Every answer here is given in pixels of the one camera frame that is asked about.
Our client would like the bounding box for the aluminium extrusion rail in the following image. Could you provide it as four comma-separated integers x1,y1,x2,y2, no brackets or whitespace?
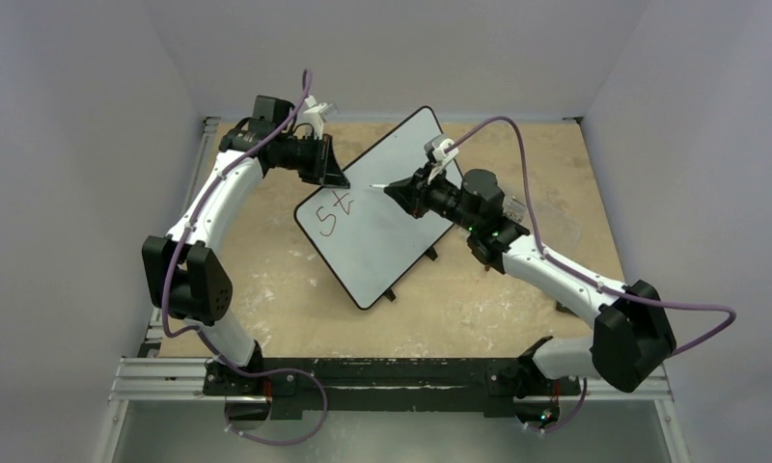
107,358,673,401

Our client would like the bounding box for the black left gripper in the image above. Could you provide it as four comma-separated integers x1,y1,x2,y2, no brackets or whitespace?
275,132,349,188

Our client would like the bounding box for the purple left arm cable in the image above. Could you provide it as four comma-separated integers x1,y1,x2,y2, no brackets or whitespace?
160,68,328,447

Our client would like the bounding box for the clear plastic screw box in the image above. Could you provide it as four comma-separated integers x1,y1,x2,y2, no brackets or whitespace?
503,196,581,252

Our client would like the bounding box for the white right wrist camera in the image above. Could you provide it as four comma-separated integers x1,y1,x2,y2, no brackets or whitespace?
424,134,459,184

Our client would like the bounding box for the black metal clamp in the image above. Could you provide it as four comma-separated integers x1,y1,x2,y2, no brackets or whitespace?
555,301,579,318

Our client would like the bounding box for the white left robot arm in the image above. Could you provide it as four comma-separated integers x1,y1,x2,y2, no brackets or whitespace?
141,95,350,395

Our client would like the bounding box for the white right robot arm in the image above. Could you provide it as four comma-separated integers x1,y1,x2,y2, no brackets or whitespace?
381,168,676,397

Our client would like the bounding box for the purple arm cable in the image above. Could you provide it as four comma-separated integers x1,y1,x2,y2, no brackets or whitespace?
443,116,737,434
160,68,328,447

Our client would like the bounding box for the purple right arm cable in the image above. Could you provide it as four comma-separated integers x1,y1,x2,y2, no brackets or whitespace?
443,116,737,434

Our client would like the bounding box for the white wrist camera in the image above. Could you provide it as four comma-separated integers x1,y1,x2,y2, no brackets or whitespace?
424,134,459,184
302,95,337,140

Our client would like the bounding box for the white whiteboard black frame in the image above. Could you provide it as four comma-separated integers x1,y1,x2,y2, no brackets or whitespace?
293,106,453,311

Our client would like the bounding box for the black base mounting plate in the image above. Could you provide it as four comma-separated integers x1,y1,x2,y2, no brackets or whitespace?
203,357,581,423

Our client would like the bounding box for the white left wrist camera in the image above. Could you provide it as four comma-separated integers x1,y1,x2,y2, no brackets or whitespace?
302,95,337,140

